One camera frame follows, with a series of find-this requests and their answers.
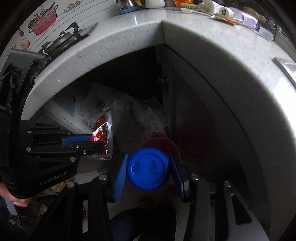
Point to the person's left hand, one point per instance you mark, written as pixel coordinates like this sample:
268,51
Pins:
18,200

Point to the black gas stove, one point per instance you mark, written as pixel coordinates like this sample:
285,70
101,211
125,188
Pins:
61,40

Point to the white teal cardboard box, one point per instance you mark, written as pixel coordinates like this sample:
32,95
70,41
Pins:
67,109

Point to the tan oblong object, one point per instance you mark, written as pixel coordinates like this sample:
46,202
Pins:
254,13

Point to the red plastic basin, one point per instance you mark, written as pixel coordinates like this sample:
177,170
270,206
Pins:
166,143

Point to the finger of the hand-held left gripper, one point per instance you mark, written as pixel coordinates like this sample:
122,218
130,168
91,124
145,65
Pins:
74,139
92,148

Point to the steel pot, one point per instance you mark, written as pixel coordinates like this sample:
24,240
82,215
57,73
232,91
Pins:
126,3

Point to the clear plastic bottle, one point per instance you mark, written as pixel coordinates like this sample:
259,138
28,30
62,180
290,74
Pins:
247,19

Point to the white squeeze tube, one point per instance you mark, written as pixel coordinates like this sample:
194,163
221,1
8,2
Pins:
217,9

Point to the yellow snack wrapper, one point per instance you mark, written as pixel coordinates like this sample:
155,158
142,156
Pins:
59,187

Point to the blue plastic jar lid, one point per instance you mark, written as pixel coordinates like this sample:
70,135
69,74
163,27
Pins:
148,169

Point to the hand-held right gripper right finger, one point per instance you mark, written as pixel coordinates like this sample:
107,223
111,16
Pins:
177,176

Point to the orange packet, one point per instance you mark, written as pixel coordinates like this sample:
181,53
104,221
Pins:
182,2

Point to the white plastic spoon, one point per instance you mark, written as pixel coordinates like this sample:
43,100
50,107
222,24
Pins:
196,12

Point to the white labelled packet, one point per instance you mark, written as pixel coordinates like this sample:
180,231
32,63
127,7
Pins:
266,34

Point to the steel sink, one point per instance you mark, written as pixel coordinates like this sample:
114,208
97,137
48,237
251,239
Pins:
285,67

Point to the white woven sack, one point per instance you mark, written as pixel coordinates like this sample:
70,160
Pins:
99,99

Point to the yellow sachet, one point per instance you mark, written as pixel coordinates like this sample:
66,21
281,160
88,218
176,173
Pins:
227,20

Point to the steel cabinet door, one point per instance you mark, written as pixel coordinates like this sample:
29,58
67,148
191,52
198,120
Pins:
208,115

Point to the red snack packet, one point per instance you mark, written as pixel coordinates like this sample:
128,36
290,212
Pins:
101,134

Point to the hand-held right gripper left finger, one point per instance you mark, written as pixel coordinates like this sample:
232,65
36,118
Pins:
120,180

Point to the white container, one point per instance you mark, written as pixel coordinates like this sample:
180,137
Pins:
155,3

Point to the person's dark trousers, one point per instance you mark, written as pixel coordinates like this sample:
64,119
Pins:
143,222

